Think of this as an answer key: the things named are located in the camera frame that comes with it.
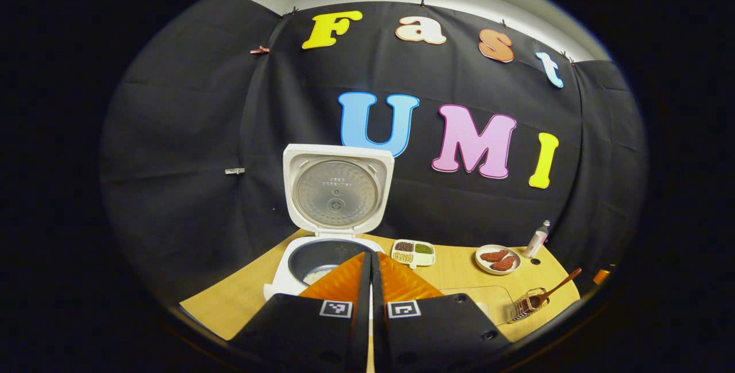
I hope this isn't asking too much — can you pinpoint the brown wooden spoon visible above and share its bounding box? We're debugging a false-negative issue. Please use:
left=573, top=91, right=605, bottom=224
left=528, top=268, right=582, bottom=309

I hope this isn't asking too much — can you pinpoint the white divided bean dish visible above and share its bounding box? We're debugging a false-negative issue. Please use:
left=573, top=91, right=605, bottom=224
left=391, top=239, right=436, bottom=269

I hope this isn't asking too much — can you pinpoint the white rice cooker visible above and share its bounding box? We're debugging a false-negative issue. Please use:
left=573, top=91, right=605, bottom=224
left=263, top=143, right=396, bottom=302

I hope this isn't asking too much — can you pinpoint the white round plate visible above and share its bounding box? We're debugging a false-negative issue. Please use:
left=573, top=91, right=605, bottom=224
left=475, top=244, right=522, bottom=276

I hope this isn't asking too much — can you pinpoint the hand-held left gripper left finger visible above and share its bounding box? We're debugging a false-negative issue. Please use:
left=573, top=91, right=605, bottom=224
left=230, top=251, right=373, bottom=373

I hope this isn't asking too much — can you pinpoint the metal wire chopstick holder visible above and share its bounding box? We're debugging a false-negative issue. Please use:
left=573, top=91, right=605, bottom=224
left=508, top=287, right=550, bottom=324

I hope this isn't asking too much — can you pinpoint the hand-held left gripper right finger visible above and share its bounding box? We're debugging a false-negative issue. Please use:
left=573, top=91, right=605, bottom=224
left=371, top=251, right=512, bottom=373

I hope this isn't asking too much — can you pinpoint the clear bottle with pink label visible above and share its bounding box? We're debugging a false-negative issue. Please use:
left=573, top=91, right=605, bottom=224
left=523, top=220, right=551, bottom=259

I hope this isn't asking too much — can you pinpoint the clear plastic rice box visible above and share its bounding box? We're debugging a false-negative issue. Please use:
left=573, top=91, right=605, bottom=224
left=439, top=285, right=515, bottom=328

